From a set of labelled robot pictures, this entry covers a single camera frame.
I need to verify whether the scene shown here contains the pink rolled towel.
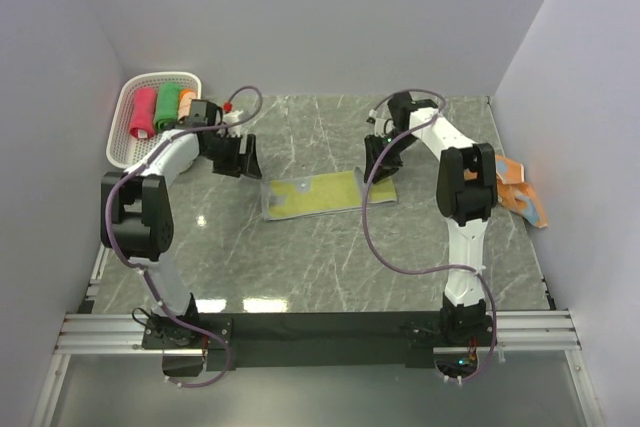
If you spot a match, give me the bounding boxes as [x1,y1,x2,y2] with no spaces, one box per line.
[129,87,157,140]

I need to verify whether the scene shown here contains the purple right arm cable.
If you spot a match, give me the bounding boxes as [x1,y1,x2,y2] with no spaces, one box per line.
[359,87,499,386]

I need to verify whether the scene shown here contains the orange patterned towel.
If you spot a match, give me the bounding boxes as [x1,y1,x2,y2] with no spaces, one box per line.
[495,154,548,228]

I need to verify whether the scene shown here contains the white plastic basket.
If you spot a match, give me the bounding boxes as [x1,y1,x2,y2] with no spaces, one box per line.
[106,71,202,169]

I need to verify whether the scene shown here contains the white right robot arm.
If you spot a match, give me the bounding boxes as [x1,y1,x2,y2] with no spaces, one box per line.
[362,89,498,346]

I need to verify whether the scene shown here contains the grey yellow frog towel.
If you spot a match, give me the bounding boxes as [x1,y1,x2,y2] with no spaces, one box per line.
[260,168,366,221]

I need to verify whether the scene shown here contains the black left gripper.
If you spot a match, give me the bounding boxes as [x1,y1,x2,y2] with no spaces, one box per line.
[203,132,262,180]

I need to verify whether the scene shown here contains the aluminium rail frame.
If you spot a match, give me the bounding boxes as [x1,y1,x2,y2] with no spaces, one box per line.
[29,166,606,427]

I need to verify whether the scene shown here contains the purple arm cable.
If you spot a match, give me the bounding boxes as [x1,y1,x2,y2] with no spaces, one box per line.
[359,87,499,386]
[107,85,264,388]

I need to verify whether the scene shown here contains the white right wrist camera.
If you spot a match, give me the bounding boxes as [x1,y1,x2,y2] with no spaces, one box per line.
[367,109,394,137]

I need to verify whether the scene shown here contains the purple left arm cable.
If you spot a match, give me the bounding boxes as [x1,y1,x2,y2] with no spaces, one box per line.
[107,85,264,388]

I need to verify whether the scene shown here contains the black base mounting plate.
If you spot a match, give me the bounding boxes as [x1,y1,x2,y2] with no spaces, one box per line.
[142,311,494,371]

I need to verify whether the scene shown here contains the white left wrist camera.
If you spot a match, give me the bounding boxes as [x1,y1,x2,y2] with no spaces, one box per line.
[222,102,250,137]

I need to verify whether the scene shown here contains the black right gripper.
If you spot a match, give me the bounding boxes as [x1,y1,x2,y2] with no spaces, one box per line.
[364,131,419,185]

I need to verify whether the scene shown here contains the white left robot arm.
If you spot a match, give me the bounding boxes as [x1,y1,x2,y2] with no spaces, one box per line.
[101,99,262,349]

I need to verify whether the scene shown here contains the orange rolled towel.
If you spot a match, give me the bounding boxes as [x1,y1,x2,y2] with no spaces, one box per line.
[177,89,198,119]

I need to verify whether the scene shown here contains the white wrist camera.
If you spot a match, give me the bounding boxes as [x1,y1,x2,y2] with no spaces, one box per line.
[367,109,394,137]
[222,102,250,137]

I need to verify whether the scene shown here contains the green rolled towel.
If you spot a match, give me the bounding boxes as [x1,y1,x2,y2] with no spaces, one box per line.
[153,82,182,133]

